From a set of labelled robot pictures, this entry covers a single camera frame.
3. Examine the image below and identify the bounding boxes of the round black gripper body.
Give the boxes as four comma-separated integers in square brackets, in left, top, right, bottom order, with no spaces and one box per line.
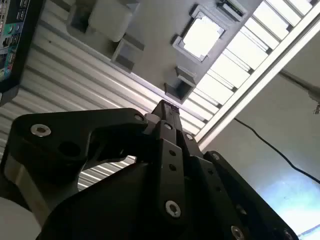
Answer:
[37,161,226,240]

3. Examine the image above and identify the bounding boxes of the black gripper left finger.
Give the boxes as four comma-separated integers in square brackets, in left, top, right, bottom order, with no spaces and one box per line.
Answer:
[0,99,188,222]

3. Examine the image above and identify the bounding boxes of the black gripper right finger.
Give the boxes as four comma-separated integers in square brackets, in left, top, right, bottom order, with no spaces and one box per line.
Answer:
[171,103,299,240]

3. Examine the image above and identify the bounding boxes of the silver CPU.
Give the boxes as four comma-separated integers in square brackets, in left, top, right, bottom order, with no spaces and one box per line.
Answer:
[181,15,225,61]

